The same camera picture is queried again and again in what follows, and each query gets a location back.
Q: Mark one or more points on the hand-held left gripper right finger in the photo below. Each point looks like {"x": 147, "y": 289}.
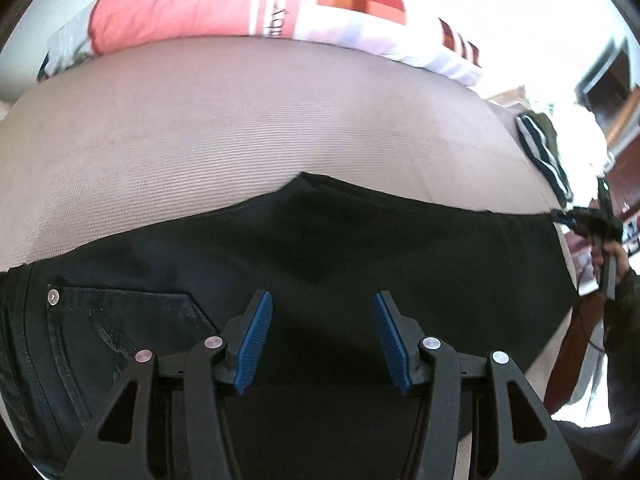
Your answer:
{"x": 392, "y": 345}

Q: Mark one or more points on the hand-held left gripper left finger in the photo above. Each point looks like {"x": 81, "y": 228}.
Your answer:
{"x": 255, "y": 340}

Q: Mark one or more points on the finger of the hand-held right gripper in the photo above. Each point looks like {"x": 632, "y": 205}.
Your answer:
{"x": 562, "y": 216}

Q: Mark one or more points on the black pants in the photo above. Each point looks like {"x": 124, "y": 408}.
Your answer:
{"x": 350, "y": 240}

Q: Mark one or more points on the person's right forearm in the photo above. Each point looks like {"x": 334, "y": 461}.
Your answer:
{"x": 625, "y": 320}

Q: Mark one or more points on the person's right hand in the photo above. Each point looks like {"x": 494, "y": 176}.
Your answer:
{"x": 617, "y": 265}

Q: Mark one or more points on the dark white-striped cloth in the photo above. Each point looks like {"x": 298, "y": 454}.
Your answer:
{"x": 542, "y": 155}

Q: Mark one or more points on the brown wooden cabinet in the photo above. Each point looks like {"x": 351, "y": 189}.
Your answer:
{"x": 612, "y": 90}

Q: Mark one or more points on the pink and white long pillow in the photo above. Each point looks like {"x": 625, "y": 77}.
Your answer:
{"x": 165, "y": 10}

